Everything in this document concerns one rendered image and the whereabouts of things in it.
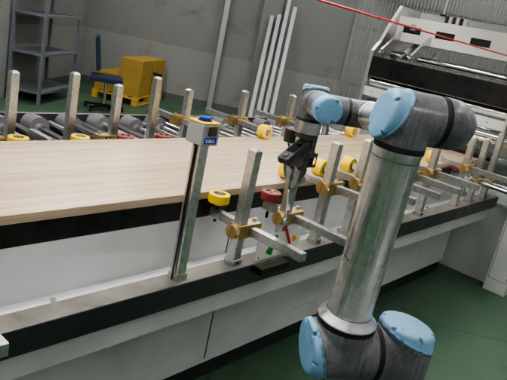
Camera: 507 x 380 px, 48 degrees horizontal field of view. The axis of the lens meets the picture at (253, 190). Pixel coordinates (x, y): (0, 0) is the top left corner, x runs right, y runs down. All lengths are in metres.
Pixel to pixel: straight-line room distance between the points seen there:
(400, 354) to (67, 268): 1.01
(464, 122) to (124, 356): 1.46
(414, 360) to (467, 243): 3.25
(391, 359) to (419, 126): 0.59
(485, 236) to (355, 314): 3.32
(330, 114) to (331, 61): 7.73
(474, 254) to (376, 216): 3.44
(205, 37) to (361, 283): 8.49
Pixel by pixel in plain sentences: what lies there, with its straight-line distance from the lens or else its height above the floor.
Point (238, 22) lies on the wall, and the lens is 9.58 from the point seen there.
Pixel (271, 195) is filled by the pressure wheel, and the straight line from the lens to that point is 2.22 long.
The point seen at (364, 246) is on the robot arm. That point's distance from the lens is 1.34.
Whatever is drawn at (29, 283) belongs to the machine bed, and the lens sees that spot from 1.81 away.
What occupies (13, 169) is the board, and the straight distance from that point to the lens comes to 2.06.
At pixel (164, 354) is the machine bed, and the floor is 0.22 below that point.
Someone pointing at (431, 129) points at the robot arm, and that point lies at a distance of 1.28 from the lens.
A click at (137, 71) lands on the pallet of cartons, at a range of 8.67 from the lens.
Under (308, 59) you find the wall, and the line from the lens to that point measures 9.51.
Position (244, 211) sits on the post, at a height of 0.91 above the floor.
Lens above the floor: 1.52
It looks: 16 degrees down
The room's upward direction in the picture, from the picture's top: 12 degrees clockwise
